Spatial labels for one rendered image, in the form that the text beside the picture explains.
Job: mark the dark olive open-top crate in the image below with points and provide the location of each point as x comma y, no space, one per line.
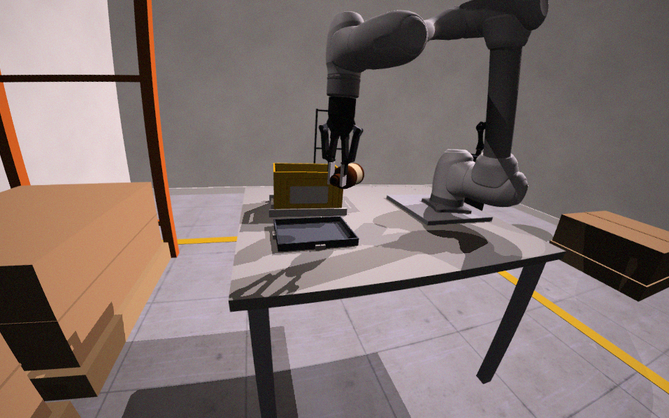
305,189

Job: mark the brown glass bottle with cream label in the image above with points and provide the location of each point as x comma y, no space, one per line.
355,175

